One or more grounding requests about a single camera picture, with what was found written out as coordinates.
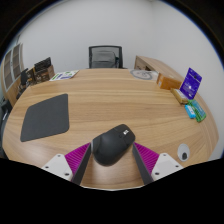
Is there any wooden shelf unit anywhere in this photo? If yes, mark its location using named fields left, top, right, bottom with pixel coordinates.
left=0, top=42, right=26, bottom=108

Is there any small blue box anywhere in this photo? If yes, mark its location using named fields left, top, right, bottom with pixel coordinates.
left=184, top=104, right=197, bottom=120

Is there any grey backpack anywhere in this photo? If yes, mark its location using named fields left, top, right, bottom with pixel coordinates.
left=91, top=50, right=118, bottom=69

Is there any wooden side desk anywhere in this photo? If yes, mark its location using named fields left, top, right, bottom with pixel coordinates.
left=134, top=54, right=188, bottom=81

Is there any small tan box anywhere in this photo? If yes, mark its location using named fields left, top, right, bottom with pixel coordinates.
left=170, top=87, right=189, bottom=105

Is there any purple upright card pack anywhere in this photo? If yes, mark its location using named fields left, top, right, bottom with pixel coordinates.
left=179, top=67, right=203, bottom=101

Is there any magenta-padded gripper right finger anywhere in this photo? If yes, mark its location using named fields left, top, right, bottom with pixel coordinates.
left=132, top=142, right=184, bottom=185

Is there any green flat box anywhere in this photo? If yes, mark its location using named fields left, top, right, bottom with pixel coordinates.
left=187, top=99, right=207, bottom=123

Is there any large black office chair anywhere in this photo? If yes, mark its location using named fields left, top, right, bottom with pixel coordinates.
left=0, top=99, right=13, bottom=158

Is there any black computer mouse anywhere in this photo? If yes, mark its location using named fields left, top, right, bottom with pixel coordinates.
left=90, top=123, right=137, bottom=167

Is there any small brown cardboard box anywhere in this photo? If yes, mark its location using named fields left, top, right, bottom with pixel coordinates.
left=26, top=68, right=37, bottom=86

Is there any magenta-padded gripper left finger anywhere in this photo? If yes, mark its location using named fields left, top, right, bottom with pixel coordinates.
left=41, top=142, right=92, bottom=185

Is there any black mesh office chair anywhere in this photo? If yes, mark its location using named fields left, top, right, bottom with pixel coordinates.
left=87, top=45, right=126, bottom=70

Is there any dark grey mouse pad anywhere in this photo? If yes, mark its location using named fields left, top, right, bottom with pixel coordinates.
left=19, top=93, right=70, bottom=143

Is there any black box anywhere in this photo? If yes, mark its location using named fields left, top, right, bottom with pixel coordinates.
left=33, top=56, right=53, bottom=73

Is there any white round cable grommet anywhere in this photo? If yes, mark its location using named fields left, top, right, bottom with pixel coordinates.
left=177, top=143, right=191, bottom=162

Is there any round grey disc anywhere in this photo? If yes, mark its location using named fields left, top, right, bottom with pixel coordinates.
left=129, top=68, right=159, bottom=81

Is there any orange cardboard box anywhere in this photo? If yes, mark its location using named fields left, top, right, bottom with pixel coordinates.
left=156, top=72, right=183, bottom=91

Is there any white green printed leaflet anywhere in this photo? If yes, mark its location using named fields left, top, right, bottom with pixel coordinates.
left=49, top=69, right=80, bottom=82

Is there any large brown cardboard box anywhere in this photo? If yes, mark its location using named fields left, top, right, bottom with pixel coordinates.
left=33, top=64, right=56, bottom=84

